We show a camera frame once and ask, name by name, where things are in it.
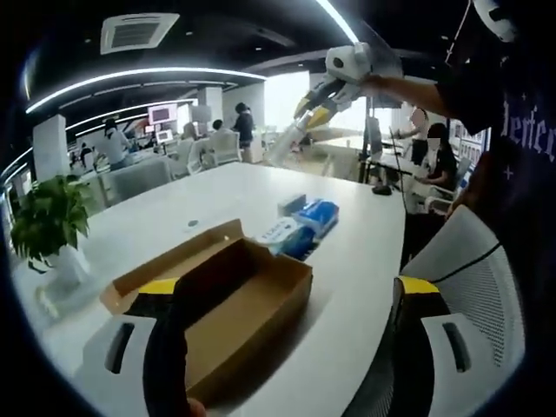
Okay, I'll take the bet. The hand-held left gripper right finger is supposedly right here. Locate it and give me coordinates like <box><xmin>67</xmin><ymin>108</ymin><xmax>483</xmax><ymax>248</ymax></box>
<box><xmin>390</xmin><ymin>275</ymin><xmax>501</xmax><ymax>417</ymax></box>

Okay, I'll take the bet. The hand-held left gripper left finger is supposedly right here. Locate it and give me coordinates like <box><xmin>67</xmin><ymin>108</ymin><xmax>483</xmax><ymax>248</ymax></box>
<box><xmin>73</xmin><ymin>277</ymin><xmax>191</xmax><ymax>417</ymax></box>

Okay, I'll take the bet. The white pump bottle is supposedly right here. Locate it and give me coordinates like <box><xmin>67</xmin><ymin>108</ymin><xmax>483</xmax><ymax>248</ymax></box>
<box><xmin>263</xmin><ymin>108</ymin><xmax>316</xmax><ymax>167</ymax></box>

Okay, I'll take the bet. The blue soft tissue pack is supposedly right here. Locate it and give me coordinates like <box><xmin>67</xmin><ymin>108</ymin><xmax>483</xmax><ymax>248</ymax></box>
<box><xmin>291</xmin><ymin>197</ymin><xmax>341</xmax><ymax>238</ymax></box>

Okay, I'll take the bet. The brown cardboard shoe box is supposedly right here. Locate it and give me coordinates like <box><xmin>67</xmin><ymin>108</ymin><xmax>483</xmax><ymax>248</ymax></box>
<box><xmin>99</xmin><ymin>218</ymin><xmax>314</xmax><ymax>403</ymax></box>

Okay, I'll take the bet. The soft wet wipes pack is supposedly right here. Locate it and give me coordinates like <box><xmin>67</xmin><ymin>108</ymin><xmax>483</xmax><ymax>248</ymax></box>
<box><xmin>253</xmin><ymin>218</ymin><xmax>321</xmax><ymax>258</ymax></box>

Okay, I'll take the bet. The straight ceiling light strip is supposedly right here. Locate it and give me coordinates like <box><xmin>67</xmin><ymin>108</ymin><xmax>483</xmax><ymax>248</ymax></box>
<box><xmin>314</xmin><ymin>0</ymin><xmax>370</xmax><ymax>44</ymax></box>

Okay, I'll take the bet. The black monitor stand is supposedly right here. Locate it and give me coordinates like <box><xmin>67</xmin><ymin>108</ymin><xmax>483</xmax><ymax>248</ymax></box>
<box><xmin>356</xmin><ymin>96</ymin><xmax>393</xmax><ymax>197</ymax></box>

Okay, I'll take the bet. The grey mesh office chair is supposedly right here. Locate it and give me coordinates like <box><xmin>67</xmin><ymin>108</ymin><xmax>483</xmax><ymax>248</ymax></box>
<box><xmin>338</xmin><ymin>203</ymin><xmax>529</xmax><ymax>417</ymax></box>

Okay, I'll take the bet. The white paper cup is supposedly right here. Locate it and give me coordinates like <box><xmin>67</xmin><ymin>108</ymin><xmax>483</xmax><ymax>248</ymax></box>
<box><xmin>35</xmin><ymin>284</ymin><xmax>60</xmax><ymax>321</ymax></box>

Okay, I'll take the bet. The pink screen monitor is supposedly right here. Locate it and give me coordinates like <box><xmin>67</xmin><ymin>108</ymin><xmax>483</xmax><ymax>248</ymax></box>
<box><xmin>147</xmin><ymin>103</ymin><xmax>178</xmax><ymax>124</ymax></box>

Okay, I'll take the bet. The white worn device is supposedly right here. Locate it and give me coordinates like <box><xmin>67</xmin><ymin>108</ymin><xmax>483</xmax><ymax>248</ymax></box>
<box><xmin>472</xmin><ymin>0</ymin><xmax>522</xmax><ymax>43</ymax></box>

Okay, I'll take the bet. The green potted plant white pot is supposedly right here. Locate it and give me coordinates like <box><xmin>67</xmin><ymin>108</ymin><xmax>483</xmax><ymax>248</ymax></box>
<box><xmin>9</xmin><ymin>174</ymin><xmax>96</xmax><ymax>290</ymax></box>

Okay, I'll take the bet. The grey office partition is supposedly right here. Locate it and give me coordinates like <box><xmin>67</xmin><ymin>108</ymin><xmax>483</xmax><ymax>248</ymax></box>
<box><xmin>97</xmin><ymin>155</ymin><xmax>175</xmax><ymax>208</ymax></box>

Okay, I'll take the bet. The long curved ceiling light strip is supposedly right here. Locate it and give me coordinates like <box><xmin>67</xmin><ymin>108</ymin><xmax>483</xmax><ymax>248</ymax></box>
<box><xmin>24</xmin><ymin>67</ymin><xmax>268</xmax><ymax>115</ymax></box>

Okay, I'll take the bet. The person's torso dark shirt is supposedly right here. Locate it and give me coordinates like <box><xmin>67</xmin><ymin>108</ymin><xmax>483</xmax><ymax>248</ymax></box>
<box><xmin>434</xmin><ymin>0</ymin><xmax>556</xmax><ymax>270</ymax></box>

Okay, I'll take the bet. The ceiling air conditioner unit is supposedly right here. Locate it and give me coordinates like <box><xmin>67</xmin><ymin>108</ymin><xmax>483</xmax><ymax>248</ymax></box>
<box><xmin>99</xmin><ymin>12</ymin><xmax>182</xmax><ymax>56</ymax></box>

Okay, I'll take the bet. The white square pillar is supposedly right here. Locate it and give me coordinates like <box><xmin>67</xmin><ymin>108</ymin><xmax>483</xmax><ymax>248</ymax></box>
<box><xmin>32</xmin><ymin>113</ymin><xmax>71</xmax><ymax>182</ymax></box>

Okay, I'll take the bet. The black cable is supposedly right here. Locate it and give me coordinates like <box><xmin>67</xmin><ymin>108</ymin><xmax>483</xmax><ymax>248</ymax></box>
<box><xmin>429</xmin><ymin>242</ymin><xmax>503</xmax><ymax>286</ymax></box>

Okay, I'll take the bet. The thin worn device cable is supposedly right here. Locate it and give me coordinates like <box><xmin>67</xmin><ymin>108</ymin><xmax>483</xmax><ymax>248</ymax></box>
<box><xmin>446</xmin><ymin>0</ymin><xmax>474</xmax><ymax>64</ymax></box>

